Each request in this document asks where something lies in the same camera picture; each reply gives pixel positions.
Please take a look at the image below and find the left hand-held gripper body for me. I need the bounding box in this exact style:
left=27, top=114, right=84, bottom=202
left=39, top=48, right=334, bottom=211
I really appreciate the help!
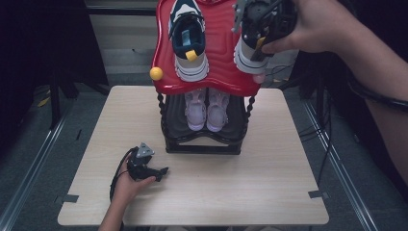
left=127, top=142, right=162, bottom=182

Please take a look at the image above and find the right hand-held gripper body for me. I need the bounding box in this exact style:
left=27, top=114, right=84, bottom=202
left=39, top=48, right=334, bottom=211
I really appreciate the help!
left=231, top=0, right=297, bottom=42

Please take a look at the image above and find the navy white sneaker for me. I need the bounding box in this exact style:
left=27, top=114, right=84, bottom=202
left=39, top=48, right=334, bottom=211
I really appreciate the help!
left=167, top=0, right=210, bottom=83
left=233, top=32, right=270, bottom=75

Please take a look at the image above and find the red and black shoe rack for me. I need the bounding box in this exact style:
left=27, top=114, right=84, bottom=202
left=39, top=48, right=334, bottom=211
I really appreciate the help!
left=149, top=0, right=268, bottom=156

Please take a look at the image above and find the purple jelly sandal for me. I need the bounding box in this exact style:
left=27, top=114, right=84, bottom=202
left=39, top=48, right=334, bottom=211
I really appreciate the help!
left=184, top=88, right=208, bottom=132
left=206, top=89, right=231, bottom=133

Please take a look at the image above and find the person's left hand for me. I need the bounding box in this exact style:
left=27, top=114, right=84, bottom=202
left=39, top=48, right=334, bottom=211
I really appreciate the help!
left=112, top=153, right=157, bottom=207

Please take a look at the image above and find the person's right hand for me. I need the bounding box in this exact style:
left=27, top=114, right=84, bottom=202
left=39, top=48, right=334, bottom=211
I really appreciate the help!
left=261, top=0, right=357, bottom=55

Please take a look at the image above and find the grey tape strip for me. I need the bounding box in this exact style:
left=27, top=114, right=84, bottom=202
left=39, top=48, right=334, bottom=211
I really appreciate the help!
left=308, top=190, right=331, bottom=200
left=54, top=193, right=80, bottom=205

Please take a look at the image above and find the black metal stand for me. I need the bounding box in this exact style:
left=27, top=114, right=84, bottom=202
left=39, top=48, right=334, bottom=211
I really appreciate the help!
left=48, top=71, right=63, bottom=130

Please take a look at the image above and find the yellow floor object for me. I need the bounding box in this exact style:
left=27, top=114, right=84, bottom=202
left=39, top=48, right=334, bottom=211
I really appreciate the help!
left=36, top=95, right=52, bottom=109

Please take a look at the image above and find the black curtain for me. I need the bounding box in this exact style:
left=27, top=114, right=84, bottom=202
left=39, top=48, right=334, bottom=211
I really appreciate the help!
left=0, top=0, right=109, bottom=155
left=288, top=0, right=408, bottom=206

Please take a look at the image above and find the black floor cable bundle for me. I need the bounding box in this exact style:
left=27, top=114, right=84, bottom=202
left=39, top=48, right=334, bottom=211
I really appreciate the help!
left=265, top=62, right=297, bottom=90

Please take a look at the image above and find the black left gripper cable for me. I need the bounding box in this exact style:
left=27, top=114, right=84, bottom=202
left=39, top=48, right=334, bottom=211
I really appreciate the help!
left=109, top=146, right=139, bottom=203

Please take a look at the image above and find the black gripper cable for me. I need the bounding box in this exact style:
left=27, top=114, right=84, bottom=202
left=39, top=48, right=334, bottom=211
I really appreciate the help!
left=345, top=70, right=408, bottom=112
left=109, top=146, right=139, bottom=203

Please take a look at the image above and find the metal floor rail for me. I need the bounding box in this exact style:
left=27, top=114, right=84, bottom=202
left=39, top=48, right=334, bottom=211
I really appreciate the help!
left=0, top=105, right=76, bottom=231
left=302, top=100, right=379, bottom=231

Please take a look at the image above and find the long black floor cable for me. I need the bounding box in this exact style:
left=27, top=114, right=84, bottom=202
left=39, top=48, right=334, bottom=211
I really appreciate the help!
left=297, top=90, right=333, bottom=187

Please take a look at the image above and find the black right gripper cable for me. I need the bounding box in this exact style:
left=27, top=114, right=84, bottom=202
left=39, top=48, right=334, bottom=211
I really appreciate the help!
left=345, top=70, right=408, bottom=112

